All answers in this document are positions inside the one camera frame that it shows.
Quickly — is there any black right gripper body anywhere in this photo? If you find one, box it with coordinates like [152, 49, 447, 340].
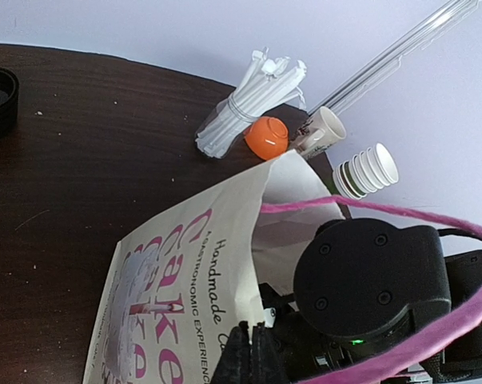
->
[259, 218, 482, 382]

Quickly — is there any beige ceramic mug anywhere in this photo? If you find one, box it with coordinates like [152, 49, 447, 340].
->
[289, 106, 347, 159]

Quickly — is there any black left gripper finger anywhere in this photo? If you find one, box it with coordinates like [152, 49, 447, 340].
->
[210, 321, 290, 384]

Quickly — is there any pink and white paper bag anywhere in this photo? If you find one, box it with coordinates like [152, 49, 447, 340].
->
[83, 152, 482, 383]

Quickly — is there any glass jar of straws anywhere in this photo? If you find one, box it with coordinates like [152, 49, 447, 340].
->
[195, 48, 307, 159]

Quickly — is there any stack of black cup lids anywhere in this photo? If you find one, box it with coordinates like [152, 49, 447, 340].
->
[0, 67, 20, 137]

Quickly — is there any orange bowl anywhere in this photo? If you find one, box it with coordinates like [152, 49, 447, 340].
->
[244, 117, 289, 161]

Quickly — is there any stack of paper cups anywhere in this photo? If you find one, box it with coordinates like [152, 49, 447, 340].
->
[333, 143, 400, 200]

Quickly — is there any right aluminium frame post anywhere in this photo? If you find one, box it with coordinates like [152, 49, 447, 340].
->
[311, 0, 480, 115]

